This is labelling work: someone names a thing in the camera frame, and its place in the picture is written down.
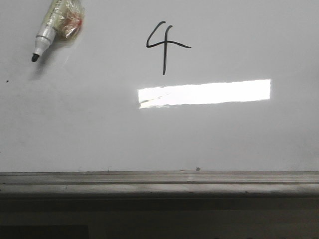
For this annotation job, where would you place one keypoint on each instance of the white whiteboard with aluminium frame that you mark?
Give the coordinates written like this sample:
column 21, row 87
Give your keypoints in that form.
column 158, row 97

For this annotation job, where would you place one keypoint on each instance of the white black whiteboard marker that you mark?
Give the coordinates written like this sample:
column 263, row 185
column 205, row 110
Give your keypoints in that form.
column 63, row 19

